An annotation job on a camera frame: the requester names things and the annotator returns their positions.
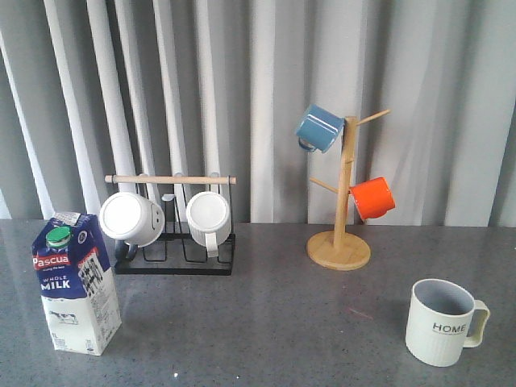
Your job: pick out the blue white milk carton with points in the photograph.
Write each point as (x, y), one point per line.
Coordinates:
(76, 283)

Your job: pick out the cream HOME mug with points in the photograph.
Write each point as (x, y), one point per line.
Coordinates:
(443, 320)

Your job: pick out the white ribbed mug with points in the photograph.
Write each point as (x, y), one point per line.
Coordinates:
(209, 218)

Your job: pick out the blue enamel mug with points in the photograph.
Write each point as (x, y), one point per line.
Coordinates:
(318, 129)

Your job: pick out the wooden mug tree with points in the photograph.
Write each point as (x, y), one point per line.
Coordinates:
(338, 249)

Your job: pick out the orange enamel mug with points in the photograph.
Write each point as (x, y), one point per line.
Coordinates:
(373, 198)

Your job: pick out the white smiley face mug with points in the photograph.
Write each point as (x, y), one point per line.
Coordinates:
(132, 221)

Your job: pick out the grey white curtain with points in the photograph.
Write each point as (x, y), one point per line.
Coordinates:
(91, 88)

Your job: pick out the black wire mug rack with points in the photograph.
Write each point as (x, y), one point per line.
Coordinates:
(175, 251)

